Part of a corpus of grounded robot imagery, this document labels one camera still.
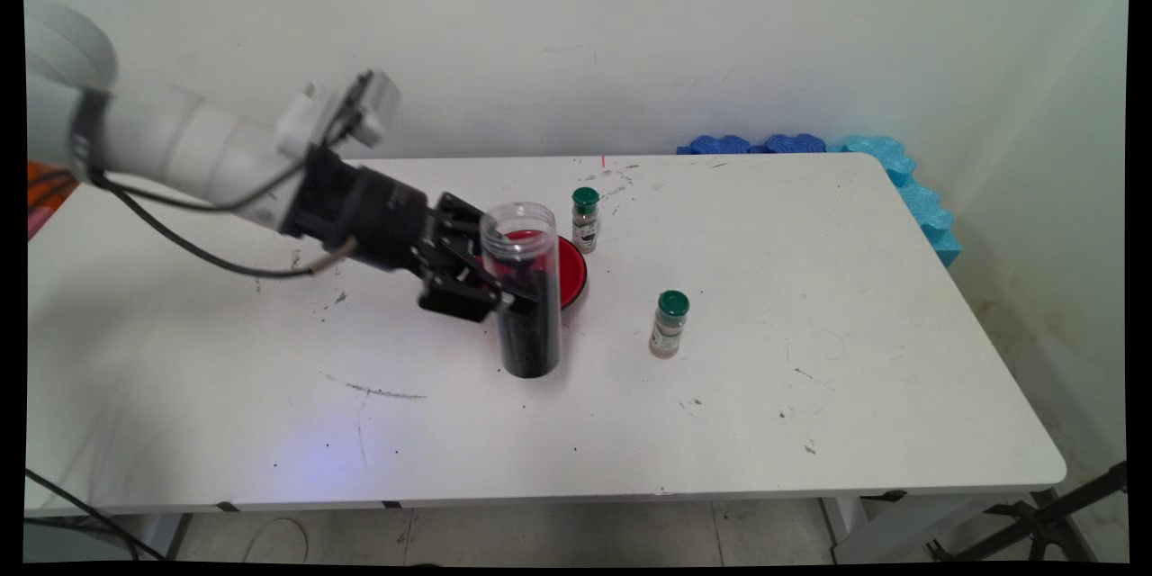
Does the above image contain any cyan foam tile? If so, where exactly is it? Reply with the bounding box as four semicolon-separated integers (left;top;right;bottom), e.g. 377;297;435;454
826;135;963;269

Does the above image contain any orange pink object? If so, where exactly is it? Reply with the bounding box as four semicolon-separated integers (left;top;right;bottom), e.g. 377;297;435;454
27;159;80;241

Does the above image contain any black tripod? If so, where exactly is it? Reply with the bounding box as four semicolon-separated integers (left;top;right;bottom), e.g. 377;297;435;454
927;461;1129;563

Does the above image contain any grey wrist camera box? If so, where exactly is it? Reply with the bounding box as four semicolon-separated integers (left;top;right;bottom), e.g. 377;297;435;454
337;69;402;149

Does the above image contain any black floor cable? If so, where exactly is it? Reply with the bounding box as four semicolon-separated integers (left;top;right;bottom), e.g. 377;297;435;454
25;468;145;562

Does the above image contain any green-capped pepper spice bottle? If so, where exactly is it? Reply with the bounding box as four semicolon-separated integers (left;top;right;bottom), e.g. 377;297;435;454
649;290;690;359
571;187;601;256

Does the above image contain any dark blue foam tile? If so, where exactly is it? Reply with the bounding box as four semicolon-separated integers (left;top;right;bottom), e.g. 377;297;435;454
677;134;766;156
763;133;828;155

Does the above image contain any clear plastic jar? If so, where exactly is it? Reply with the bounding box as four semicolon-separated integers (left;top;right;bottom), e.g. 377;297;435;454
479;202;562;380

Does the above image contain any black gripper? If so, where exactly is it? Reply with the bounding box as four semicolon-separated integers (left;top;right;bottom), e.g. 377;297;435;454
284;144;542;323

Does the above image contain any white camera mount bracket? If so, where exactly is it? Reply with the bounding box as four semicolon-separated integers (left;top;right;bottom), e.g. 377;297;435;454
274;83;347;158

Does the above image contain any red bowl black rim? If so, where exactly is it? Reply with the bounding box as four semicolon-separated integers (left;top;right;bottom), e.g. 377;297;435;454
500;229;589;311

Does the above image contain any black cable metal plug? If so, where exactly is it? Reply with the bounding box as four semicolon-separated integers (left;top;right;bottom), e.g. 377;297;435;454
90;173;359;280

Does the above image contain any black arm strap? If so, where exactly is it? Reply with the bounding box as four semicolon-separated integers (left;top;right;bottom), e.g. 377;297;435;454
70;88;113;183

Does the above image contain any white table leg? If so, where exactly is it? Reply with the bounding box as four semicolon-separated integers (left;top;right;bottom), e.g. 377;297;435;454
822;493;1013;564

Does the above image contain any black camera cable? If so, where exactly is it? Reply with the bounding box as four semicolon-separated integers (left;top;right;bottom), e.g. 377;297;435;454
90;72;374;213

